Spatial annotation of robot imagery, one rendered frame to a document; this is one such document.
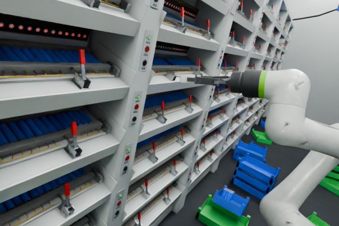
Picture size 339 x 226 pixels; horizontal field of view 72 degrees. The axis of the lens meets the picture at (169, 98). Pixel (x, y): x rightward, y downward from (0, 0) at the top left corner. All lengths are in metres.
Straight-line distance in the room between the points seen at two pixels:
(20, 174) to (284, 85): 0.71
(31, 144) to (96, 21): 0.33
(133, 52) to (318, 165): 0.85
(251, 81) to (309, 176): 0.52
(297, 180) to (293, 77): 0.51
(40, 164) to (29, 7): 0.35
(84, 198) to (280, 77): 0.71
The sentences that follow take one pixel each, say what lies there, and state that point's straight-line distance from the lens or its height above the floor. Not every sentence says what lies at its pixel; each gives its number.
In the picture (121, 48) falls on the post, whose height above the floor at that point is 1.03.
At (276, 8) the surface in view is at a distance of 2.72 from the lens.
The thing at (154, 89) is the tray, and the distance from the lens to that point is 0.84.
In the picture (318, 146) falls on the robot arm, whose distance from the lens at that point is 0.84.
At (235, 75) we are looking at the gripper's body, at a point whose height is 1.02.
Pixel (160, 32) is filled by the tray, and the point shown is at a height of 1.10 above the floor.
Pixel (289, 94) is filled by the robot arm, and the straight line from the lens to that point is 0.76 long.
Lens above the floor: 1.09
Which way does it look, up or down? 15 degrees down
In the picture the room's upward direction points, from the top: 12 degrees clockwise
